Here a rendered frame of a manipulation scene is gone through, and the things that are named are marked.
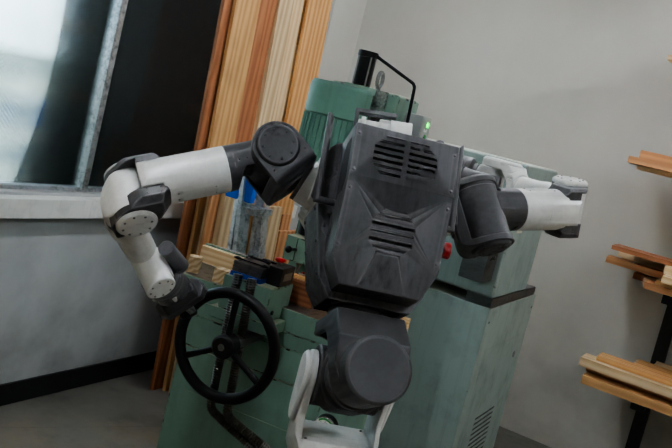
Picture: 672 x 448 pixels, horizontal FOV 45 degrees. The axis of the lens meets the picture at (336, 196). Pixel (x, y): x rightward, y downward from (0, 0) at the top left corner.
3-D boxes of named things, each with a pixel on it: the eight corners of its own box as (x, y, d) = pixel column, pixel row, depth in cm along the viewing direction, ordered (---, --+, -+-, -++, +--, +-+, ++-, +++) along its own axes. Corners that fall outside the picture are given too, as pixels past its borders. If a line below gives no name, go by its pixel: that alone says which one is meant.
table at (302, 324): (140, 290, 219) (144, 269, 218) (198, 278, 247) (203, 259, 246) (344, 366, 198) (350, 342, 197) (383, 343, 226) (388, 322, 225)
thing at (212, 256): (198, 261, 243) (201, 244, 243) (201, 260, 245) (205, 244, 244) (383, 324, 222) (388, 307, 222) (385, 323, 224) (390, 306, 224)
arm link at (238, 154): (235, 179, 150) (305, 164, 154) (223, 134, 152) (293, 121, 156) (228, 197, 160) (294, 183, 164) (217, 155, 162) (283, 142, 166)
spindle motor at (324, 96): (275, 185, 223) (302, 73, 220) (301, 185, 239) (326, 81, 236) (333, 202, 217) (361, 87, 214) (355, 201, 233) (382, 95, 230)
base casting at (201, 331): (179, 342, 225) (186, 310, 224) (269, 312, 279) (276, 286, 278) (324, 398, 210) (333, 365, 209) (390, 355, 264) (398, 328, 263)
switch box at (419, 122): (392, 162, 248) (405, 111, 246) (401, 163, 257) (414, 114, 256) (411, 167, 246) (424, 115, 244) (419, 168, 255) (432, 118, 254)
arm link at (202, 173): (112, 205, 144) (235, 180, 150) (98, 150, 150) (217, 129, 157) (118, 242, 153) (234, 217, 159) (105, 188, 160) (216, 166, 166)
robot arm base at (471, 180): (501, 258, 171) (523, 238, 161) (444, 266, 168) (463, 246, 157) (481, 193, 177) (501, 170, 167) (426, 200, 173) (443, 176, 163)
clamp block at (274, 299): (215, 306, 210) (223, 272, 209) (239, 299, 223) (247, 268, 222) (265, 324, 205) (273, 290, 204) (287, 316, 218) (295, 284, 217)
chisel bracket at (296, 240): (280, 263, 227) (287, 233, 226) (300, 259, 240) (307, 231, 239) (303, 271, 224) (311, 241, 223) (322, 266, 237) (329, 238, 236)
